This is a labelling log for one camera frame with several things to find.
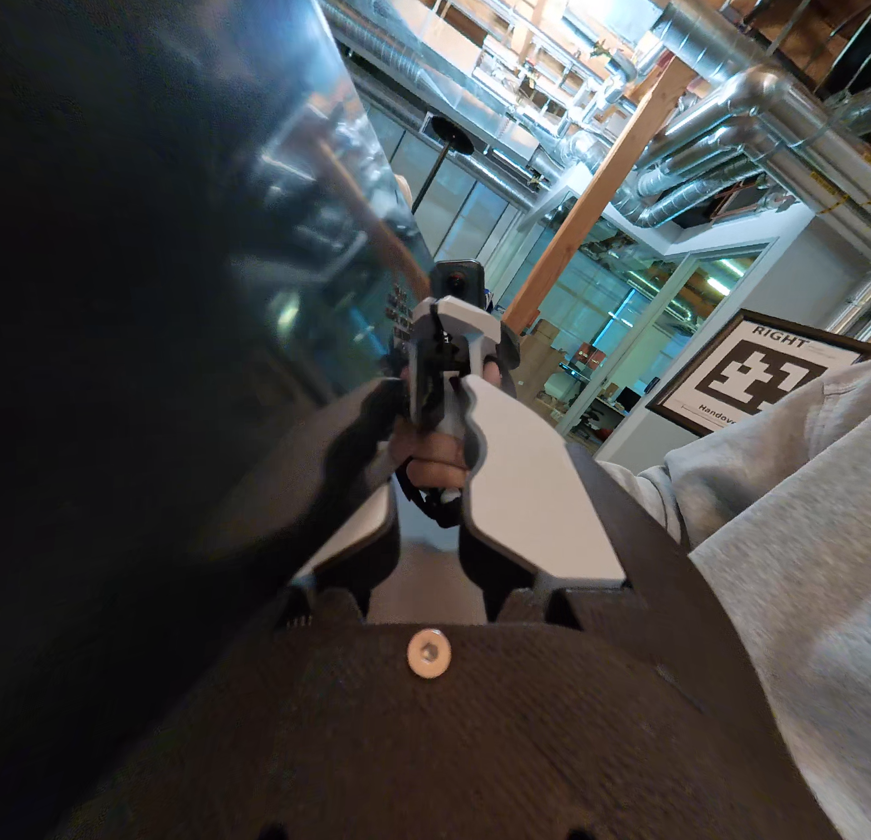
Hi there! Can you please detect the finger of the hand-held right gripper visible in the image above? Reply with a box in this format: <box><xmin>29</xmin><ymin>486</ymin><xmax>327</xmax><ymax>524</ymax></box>
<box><xmin>410</xmin><ymin>298</ymin><xmax>442</xmax><ymax>419</ymax></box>
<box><xmin>435</xmin><ymin>296</ymin><xmax>504</xmax><ymax>378</ymax></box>

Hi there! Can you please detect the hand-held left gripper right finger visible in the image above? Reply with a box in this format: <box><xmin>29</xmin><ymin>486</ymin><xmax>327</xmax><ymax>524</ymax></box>
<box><xmin>457</xmin><ymin>375</ymin><xmax>627</xmax><ymax>621</ymax></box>

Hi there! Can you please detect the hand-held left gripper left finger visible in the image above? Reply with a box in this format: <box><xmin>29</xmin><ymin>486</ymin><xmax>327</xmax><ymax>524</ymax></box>
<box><xmin>289</xmin><ymin>377</ymin><xmax>404</xmax><ymax>618</ymax></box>

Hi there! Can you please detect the dark item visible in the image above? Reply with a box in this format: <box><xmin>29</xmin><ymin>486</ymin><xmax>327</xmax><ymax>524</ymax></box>
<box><xmin>0</xmin><ymin>0</ymin><xmax>436</xmax><ymax>840</ymax></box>

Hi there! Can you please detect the person's right forearm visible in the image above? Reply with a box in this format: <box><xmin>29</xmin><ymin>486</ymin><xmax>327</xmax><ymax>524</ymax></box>
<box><xmin>597</xmin><ymin>360</ymin><xmax>871</xmax><ymax>555</ymax></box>

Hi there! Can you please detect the person's right hand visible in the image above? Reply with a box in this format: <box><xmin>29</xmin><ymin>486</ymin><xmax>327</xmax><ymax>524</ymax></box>
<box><xmin>388</xmin><ymin>369</ymin><xmax>472</xmax><ymax>493</ymax></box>

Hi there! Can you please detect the black floor lamp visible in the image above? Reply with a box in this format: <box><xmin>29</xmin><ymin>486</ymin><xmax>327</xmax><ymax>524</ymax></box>
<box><xmin>411</xmin><ymin>112</ymin><xmax>475</xmax><ymax>215</ymax></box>

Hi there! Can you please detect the framed marker poster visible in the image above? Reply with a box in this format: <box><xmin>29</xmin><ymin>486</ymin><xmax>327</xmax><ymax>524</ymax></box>
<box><xmin>646</xmin><ymin>309</ymin><xmax>871</xmax><ymax>437</ymax></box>

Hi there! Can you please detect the person's grey hoodie torso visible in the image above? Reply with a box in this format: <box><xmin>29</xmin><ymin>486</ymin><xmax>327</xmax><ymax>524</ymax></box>
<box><xmin>687</xmin><ymin>439</ymin><xmax>871</xmax><ymax>840</ymax></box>

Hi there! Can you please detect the wooden post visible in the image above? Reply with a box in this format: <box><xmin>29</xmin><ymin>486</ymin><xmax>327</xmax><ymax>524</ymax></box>
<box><xmin>504</xmin><ymin>58</ymin><xmax>695</xmax><ymax>334</ymax></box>

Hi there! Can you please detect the silver ventilation duct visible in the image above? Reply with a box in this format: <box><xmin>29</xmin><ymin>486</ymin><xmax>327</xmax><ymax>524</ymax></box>
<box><xmin>306</xmin><ymin>0</ymin><xmax>871</xmax><ymax>229</ymax></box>

